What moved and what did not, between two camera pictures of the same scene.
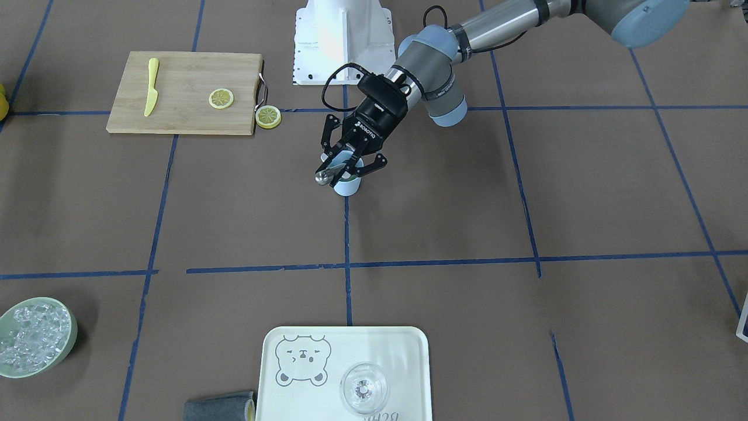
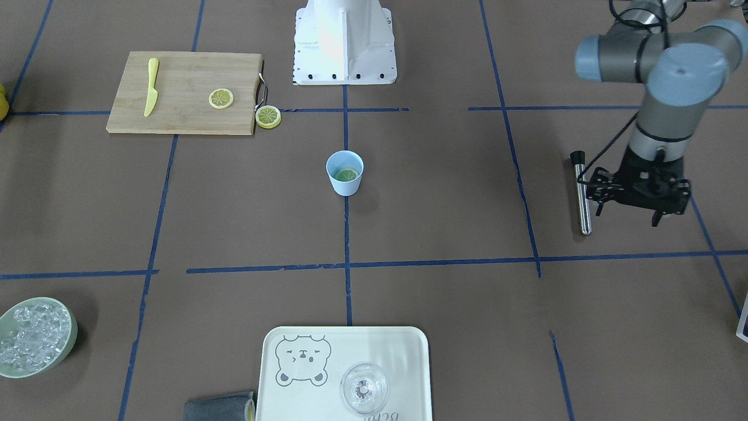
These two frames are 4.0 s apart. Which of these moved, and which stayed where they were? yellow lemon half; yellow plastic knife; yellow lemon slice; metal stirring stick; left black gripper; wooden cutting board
Moved: metal stirring stick; left black gripper
Stayed: yellow lemon slice; yellow lemon half; yellow plastic knife; wooden cutting board
